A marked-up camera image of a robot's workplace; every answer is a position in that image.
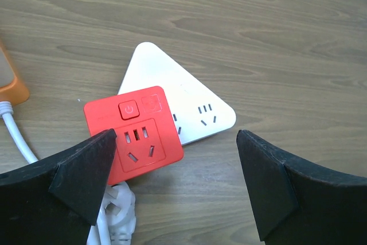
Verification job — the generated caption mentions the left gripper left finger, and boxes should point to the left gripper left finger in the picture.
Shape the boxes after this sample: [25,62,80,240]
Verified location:
[1,129,116,244]

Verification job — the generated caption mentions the white power strip cord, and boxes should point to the white power strip cord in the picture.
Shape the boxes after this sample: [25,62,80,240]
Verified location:
[0,100,137,245]

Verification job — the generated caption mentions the red cube socket adapter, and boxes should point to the red cube socket adapter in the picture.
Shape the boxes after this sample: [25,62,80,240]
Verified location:
[84,86,184,185]

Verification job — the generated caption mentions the white triangular power strip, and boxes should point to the white triangular power strip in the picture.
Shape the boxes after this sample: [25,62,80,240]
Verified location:
[118,42,236,145]

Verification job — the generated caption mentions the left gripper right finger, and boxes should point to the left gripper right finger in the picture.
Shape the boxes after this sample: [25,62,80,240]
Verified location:
[236,130,366,244]

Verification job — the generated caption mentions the orange power strip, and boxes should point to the orange power strip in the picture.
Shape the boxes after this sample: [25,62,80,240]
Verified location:
[1,42,30,106]

